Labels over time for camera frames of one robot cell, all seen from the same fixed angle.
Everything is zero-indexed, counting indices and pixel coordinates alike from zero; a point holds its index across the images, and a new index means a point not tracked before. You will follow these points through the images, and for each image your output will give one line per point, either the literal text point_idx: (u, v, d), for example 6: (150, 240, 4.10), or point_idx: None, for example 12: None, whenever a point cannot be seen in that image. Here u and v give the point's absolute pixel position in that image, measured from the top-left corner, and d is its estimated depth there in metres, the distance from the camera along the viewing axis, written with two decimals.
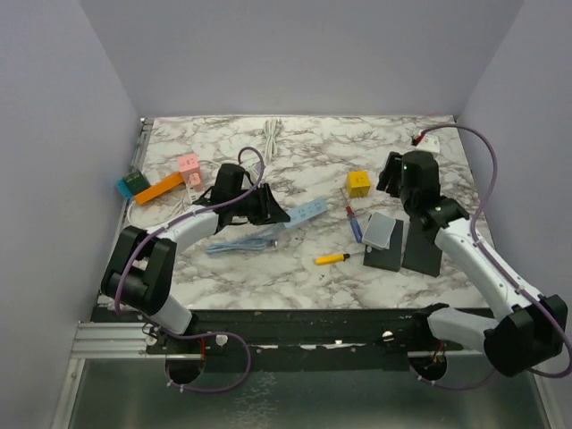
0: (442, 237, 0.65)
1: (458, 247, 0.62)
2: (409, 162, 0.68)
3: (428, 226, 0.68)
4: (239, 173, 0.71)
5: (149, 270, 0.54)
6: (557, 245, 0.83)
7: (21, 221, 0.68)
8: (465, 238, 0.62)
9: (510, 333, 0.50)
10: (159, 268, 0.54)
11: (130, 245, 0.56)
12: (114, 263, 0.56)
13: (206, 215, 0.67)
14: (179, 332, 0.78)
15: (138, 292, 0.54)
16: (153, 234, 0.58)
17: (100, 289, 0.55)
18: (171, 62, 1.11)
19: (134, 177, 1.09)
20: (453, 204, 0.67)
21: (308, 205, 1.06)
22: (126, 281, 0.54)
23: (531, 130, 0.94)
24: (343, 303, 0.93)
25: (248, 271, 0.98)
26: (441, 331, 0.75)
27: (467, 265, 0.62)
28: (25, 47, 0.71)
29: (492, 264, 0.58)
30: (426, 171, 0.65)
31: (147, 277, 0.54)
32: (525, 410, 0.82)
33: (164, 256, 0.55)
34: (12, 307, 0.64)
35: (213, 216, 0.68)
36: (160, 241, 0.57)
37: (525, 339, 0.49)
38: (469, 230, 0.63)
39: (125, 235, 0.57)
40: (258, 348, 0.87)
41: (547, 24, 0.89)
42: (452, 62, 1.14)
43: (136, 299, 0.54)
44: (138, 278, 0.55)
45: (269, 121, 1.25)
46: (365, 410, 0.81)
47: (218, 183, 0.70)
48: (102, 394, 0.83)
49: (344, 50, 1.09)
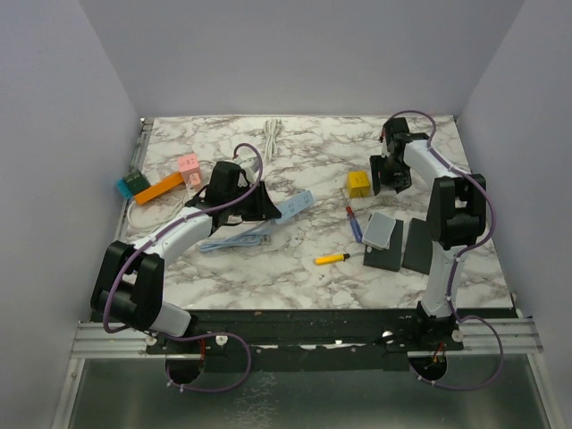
0: (409, 152, 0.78)
1: (416, 154, 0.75)
2: (387, 121, 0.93)
3: (399, 147, 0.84)
4: (234, 172, 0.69)
5: (138, 287, 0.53)
6: (557, 246, 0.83)
7: (21, 221, 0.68)
8: (421, 146, 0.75)
9: (435, 194, 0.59)
10: (147, 286, 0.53)
11: (118, 261, 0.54)
12: (105, 279, 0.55)
13: (197, 219, 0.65)
14: (179, 334, 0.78)
15: (128, 307, 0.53)
16: (140, 251, 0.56)
17: (92, 303, 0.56)
18: (171, 62, 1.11)
19: (134, 177, 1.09)
20: (421, 134, 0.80)
21: (296, 199, 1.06)
22: (115, 297, 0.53)
23: (530, 132, 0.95)
24: (343, 303, 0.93)
25: (248, 271, 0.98)
26: (433, 302, 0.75)
27: (423, 168, 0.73)
28: (24, 48, 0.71)
29: (437, 157, 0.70)
30: (396, 120, 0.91)
31: (136, 293, 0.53)
32: (526, 410, 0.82)
33: (153, 273, 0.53)
34: (12, 307, 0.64)
35: (206, 220, 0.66)
36: (147, 256, 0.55)
37: (448, 197, 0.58)
38: (427, 143, 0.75)
39: (111, 250, 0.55)
40: (258, 348, 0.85)
41: (547, 25, 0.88)
42: (452, 62, 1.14)
43: (125, 314, 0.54)
44: (127, 293, 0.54)
45: (269, 121, 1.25)
46: (365, 410, 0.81)
47: (213, 182, 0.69)
48: (102, 394, 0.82)
49: (344, 51, 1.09)
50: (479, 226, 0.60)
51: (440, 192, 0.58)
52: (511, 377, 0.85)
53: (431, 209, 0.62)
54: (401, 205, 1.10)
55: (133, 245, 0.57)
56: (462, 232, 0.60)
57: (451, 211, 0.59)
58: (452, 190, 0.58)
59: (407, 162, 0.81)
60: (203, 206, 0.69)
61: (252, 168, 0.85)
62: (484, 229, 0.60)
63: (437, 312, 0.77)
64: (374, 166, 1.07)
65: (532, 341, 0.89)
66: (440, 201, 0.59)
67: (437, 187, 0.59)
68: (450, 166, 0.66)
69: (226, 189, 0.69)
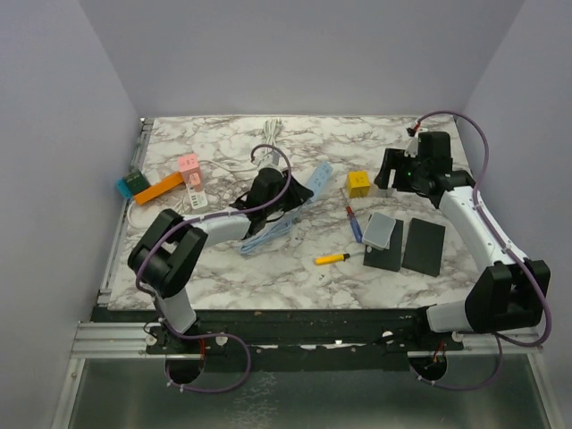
0: (447, 200, 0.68)
1: (457, 208, 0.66)
2: (423, 132, 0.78)
3: (436, 189, 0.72)
4: (274, 184, 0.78)
5: (175, 254, 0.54)
6: (556, 247, 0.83)
7: (21, 221, 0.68)
8: (466, 201, 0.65)
9: (486, 284, 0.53)
10: (185, 255, 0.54)
11: (165, 227, 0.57)
12: (148, 238, 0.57)
13: (239, 217, 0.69)
14: (180, 329, 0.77)
15: (160, 273, 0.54)
16: (188, 222, 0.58)
17: (129, 262, 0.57)
18: (172, 62, 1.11)
19: (134, 177, 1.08)
20: (463, 175, 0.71)
21: (317, 173, 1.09)
22: (150, 260, 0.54)
23: (531, 133, 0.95)
24: (343, 303, 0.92)
25: (248, 271, 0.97)
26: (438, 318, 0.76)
27: (463, 227, 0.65)
28: (24, 47, 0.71)
29: (485, 224, 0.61)
30: (437, 138, 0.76)
31: (173, 261, 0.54)
32: (526, 410, 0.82)
33: (194, 245, 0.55)
34: (12, 307, 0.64)
35: (244, 221, 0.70)
36: (192, 229, 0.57)
37: (502, 291, 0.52)
38: (472, 196, 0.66)
39: (163, 214, 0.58)
40: (258, 348, 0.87)
41: (548, 25, 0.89)
42: (453, 62, 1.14)
43: (155, 280, 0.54)
44: (163, 259, 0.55)
45: (269, 121, 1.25)
46: (365, 409, 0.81)
47: (253, 191, 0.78)
48: (102, 395, 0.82)
49: (344, 51, 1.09)
50: (530, 317, 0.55)
51: (492, 284, 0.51)
52: (511, 377, 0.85)
53: (478, 291, 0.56)
54: (401, 205, 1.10)
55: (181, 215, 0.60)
56: (508, 323, 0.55)
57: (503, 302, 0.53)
58: (508, 285, 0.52)
59: (442, 209, 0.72)
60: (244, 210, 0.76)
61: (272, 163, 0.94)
62: (536, 320, 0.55)
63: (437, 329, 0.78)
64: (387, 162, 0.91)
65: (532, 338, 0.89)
66: (491, 292, 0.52)
67: (491, 278, 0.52)
68: (502, 244, 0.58)
69: (265, 197, 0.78)
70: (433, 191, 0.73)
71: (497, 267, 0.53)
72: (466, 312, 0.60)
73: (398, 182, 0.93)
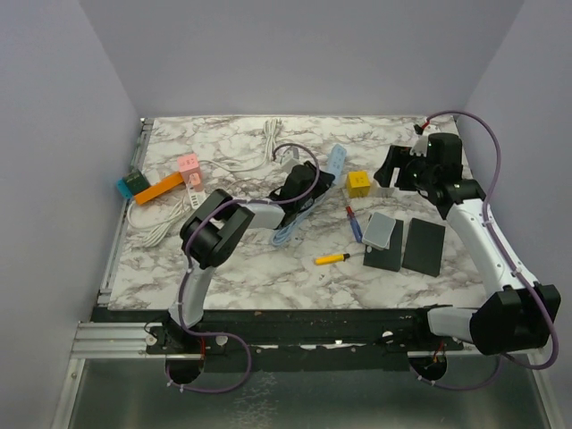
0: (455, 214, 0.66)
1: (466, 222, 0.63)
2: (434, 137, 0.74)
3: (444, 201, 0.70)
4: (306, 181, 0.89)
5: (227, 228, 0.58)
6: (556, 247, 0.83)
7: (21, 221, 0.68)
8: (475, 216, 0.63)
9: (494, 307, 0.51)
10: (234, 231, 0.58)
11: (216, 204, 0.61)
12: (200, 211, 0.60)
13: (276, 208, 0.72)
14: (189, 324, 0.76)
15: (208, 246, 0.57)
16: (237, 202, 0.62)
17: (180, 231, 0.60)
18: (172, 62, 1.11)
19: (134, 177, 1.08)
20: (472, 185, 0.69)
21: (332, 155, 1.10)
22: (201, 231, 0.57)
23: (531, 132, 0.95)
24: (343, 303, 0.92)
25: (248, 271, 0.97)
26: (439, 323, 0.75)
27: (471, 243, 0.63)
28: (24, 47, 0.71)
29: (495, 243, 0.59)
30: (448, 146, 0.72)
31: (223, 234, 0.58)
32: (526, 410, 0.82)
33: (244, 220, 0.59)
34: (12, 307, 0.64)
35: (280, 213, 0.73)
36: (241, 207, 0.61)
37: (510, 317, 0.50)
38: (482, 210, 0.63)
39: (214, 192, 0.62)
40: (258, 348, 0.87)
41: (549, 25, 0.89)
42: (452, 63, 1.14)
43: (204, 251, 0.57)
44: (212, 232, 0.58)
45: (269, 121, 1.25)
46: (365, 410, 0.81)
47: (286, 186, 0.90)
48: (102, 395, 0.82)
49: (344, 51, 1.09)
50: (537, 340, 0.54)
51: (501, 309, 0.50)
52: (511, 377, 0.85)
53: (486, 313, 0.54)
54: (401, 205, 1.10)
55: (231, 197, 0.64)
56: (514, 345, 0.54)
57: (509, 327, 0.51)
58: (516, 311, 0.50)
59: (449, 222, 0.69)
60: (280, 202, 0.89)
61: (293, 157, 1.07)
62: (543, 341, 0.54)
63: (438, 332, 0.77)
64: (392, 159, 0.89)
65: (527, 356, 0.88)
66: (499, 315, 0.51)
67: (499, 304, 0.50)
68: (513, 267, 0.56)
69: (297, 192, 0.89)
70: (440, 201, 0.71)
71: (505, 292, 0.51)
72: (472, 331, 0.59)
73: (400, 180, 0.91)
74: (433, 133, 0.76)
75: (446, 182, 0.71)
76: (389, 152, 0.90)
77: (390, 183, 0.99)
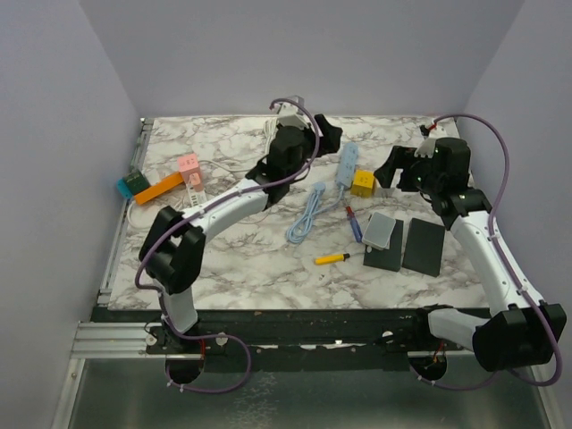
0: (459, 226, 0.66)
1: (471, 236, 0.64)
2: (441, 143, 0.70)
3: (449, 211, 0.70)
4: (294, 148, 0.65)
5: (175, 256, 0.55)
6: (555, 247, 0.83)
7: (21, 221, 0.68)
8: (481, 231, 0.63)
9: (499, 325, 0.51)
10: (187, 252, 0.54)
11: (164, 226, 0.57)
12: (150, 239, 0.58)
13: (252, 193, 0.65)
14: (182, 329, 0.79)
15: (165, 269, 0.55)
16: (187, 221, 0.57)
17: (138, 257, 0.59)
18: (172, 62, 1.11)
19: (134, 176, 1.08)
20: (479, 195, 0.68)
21: (347, 155, 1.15)
22: (154, 261, 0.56)
23: (531, 132, 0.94)
24: (343, 303, 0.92)
25: (248, 271, 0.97)
26: (440, 327, 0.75)
27: (476, 257, 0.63)
28: (24, 47, 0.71)
29: (501, 258, 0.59)
30: (456, 155, 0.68)
31: (175, 262, 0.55)
32: (526, 410, 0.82)
33: (192, 245, 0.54)
34: (12, 307, 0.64)
35: (261, 197, 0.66)
36: (191, 230, 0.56)
37: (514, 336, 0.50)
38: (487, 222, 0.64)
39: (161, 215, 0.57)
40: (258, 348, 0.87)
41: (550, 25, 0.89)
42: (453, 62, 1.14)
43: (161, 278, 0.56)
44: (164, 261, 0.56)
45: (269, 121, 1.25)
46: (366, 410, 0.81)
47: (271, 155, 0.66)
48: (102, 395, 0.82)
49: (344, 51, 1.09)
50: (541, 356, 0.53)
51: (505, 328, 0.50)
52: (511, 378, 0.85)
53: (490, 330, 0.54)
54: (401, 205, 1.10)
55: (181, 213, 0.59)
56: (517, 362, 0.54)
57: (513, 345, 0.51)
58: (520, 332, 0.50)
59: (453, 233, 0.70)
60: (263, 179, 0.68)
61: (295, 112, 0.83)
62: (547, 357, 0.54)
63: (436, 334, 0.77)
64: (395, 159, 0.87)
65: (532, 372, 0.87)
66: (502, 335, 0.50)
67: (503, 323, 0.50)
68: (518, 286, 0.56)
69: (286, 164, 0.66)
70: (443, 211, 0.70)
71: (510, 312, 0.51)
72: (475, 344, 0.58)
73: (403, 180, 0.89)
74: (441, 137, 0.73)
75: (451, 193, 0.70)
76: (391, 151, 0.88)
77: (390, 184, 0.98)
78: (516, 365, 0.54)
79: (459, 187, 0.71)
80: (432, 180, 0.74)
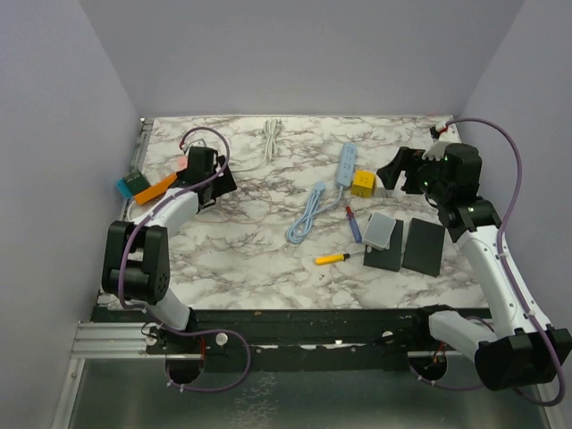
0: (466, 240, 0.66)
1: (478, 253, 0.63)
2: (451, 154, 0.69)
3: (456, 223, 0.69)
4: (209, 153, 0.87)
5: (147, 258, 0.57)
6: (557, 248, 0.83)
7: (21, 221, 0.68)
8: (489, 248, 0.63)
9: (503, 349, 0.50)
10: (156, 254, 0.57)
11: (121, 239, 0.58)
12: (110, 258, 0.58)
13: (184, 195, 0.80)
14: (180, 327, 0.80)
15: (141, 277, 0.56)
16: (141, 226, 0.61)
17: (102, 286, 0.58)
18: (172, 61, 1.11)
19: (134, 177, 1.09)
20: (488, 206, 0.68)
21: (345, 156, 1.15)
22: (126, 275, 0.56)
23: (531, 132, 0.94)
24: (343, 303, 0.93)
25: (248, 271, 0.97)
26: (440, 332, 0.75)
27: (482, 274, 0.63)
28: (22, 46, 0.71)
29: (509, 280, 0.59)
30: (466, 166, 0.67)
31: (147, 265, 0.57)
32: (527, 411, 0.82)
33: (158, 240, 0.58)
34: (11, 307, 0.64)
35: (191, 197, 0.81)
36: (149, 229, 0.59)
37: (517, 360, 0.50)
38: (496, 239, 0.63)
39: (113, 231, 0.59)
40: (258, 348, 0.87)
41: (550, 23, 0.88)
42: (454, 62, 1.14)
43: (138, 290, 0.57)
44: (135, 271, 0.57)
45: (269, 121, 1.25)
46: (366, 409, 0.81)
47: (192, 164, 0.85)
48: (102, 395, 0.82)
49: (344, 50, 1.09)
50: (543, 376, 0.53)
51: (509, 353, 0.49)
52: None
53: (492, 350, 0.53)
54: (401, 205, 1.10)
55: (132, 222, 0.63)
56: (519, 382, 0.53)
57: (517, 367, 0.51)
58: (525, 356, 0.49)
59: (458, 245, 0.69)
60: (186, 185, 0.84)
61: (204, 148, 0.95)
62: (550, 378, 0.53)
63: (434, 335, 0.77)
64: (402, 161, 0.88)
65: (537, 391, 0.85)
66: (506, 358, 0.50)
67: (508, 347, 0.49)
68: (525, 309, 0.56)
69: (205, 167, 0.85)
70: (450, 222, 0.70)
71: (517, 336, 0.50)
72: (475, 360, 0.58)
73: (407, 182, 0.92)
74: (453, 145, 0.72)
75: (461, 205, 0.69)
76: (399, 153, 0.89)
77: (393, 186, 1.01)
78: (518, 383, 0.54)
79: (467, 196, 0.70)
80: (441, 190, 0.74)
